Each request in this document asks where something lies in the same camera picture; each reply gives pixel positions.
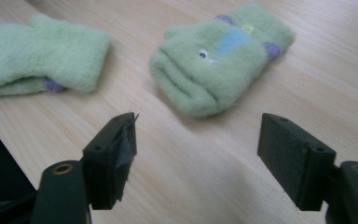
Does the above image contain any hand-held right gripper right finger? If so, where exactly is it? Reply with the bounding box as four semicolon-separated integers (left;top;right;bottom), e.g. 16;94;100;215
256;112;358;224

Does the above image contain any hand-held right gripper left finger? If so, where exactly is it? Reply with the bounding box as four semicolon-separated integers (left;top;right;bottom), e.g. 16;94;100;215
31;112;140;224

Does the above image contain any green fleece mitten with face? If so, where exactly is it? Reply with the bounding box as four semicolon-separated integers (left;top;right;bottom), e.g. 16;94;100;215
149;2;296;119

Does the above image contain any plain green fleece mitten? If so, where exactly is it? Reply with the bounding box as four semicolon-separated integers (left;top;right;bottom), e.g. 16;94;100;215
0;12;112;97

